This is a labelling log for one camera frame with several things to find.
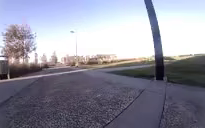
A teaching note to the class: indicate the grey paved path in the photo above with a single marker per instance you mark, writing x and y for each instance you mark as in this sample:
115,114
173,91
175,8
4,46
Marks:
73,100

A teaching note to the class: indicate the green grass area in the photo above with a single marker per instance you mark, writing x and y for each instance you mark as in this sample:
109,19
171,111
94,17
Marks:
190,70

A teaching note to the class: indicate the dry brown hedge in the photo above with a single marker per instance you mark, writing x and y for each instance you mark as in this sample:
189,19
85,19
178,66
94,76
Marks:
21,70

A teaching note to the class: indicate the distant buildings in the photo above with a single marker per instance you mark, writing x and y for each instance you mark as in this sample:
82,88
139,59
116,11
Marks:
90,59

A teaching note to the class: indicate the street lamp pole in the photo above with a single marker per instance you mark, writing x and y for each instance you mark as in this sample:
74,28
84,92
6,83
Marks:
76,46

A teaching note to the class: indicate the dark tall pole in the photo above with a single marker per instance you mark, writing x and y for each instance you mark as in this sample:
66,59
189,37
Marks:
157,43

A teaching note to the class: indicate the sign board on posts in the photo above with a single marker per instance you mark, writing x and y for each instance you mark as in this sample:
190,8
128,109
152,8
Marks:
2,66

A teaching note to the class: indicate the bare tree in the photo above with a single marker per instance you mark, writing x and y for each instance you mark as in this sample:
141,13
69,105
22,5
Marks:
18,41

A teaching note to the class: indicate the pale kerb strip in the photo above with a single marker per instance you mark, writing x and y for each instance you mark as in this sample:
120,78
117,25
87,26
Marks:
40,75

